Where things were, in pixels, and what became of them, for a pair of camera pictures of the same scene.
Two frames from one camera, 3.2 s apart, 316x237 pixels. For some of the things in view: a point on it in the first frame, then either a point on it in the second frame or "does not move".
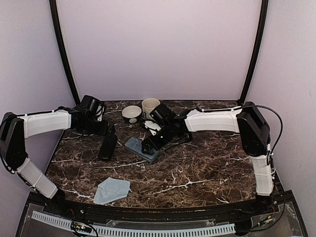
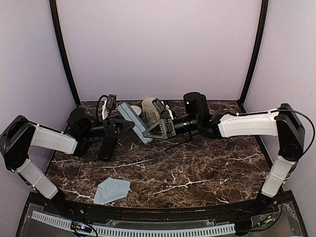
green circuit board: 81,226 does not move
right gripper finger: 147,147 -> 157,130
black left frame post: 58,29 does not move
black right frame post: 264,8 does not move
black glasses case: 108,146 does not move
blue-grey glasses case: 134,145 -> 139,126
